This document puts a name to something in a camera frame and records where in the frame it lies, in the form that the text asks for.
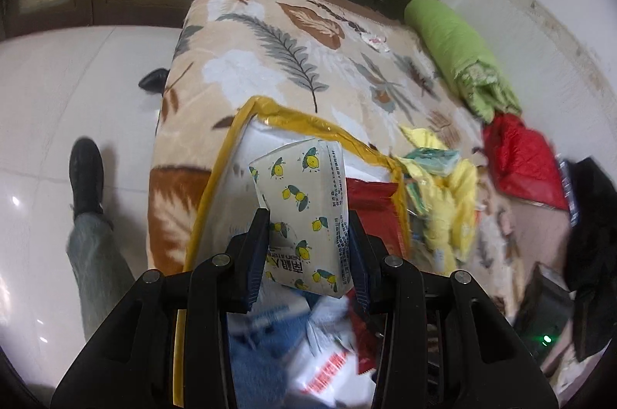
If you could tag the red snack packet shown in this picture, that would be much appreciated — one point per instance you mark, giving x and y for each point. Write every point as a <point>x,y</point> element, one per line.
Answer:
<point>376,206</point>

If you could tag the yellow plush cloth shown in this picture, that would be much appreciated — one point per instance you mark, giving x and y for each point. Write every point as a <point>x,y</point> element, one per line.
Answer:
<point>453,206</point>

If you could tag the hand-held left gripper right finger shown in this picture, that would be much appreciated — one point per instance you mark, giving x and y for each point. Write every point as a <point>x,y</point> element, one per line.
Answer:
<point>361,279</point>

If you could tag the dark cloth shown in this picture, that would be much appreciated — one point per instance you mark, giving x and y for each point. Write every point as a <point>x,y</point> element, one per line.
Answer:
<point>595,235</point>

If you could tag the green rolled blanket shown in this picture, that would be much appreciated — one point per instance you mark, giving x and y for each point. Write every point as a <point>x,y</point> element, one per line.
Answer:
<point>448,37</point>

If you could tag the small white wrapper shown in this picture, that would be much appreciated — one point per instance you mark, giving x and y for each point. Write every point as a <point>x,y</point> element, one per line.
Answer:
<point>378,42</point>

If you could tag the teal packet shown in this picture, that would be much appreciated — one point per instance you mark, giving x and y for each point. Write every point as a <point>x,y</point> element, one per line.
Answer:
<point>434,160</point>

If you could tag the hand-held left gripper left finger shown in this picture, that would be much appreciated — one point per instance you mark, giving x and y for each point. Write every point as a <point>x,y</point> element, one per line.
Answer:
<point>254,275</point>

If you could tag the person's black shoe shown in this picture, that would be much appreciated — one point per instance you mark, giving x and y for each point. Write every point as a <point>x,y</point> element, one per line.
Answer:
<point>86,172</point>

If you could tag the blue cloth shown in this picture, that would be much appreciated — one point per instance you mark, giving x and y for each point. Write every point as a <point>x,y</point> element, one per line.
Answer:
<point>255,356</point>

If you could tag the lemon print tissue pack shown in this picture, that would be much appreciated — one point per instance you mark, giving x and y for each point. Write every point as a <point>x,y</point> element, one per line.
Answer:
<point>308,206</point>

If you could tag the white packet with red print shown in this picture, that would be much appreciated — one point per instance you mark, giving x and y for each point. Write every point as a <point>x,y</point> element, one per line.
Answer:
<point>323,365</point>

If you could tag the leaf printed blanket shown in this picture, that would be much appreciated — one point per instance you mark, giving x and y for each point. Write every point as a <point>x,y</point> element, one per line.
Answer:
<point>270,66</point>

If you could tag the red quilted bag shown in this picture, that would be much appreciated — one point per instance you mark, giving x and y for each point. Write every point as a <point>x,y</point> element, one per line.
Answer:
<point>520,158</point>

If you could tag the person's leg in jeans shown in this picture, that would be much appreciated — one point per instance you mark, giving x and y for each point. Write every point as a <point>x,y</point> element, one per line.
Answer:
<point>96,264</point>

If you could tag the yellow trimmed storage bag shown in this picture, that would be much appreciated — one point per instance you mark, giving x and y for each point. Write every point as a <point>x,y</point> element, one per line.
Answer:
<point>241,197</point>

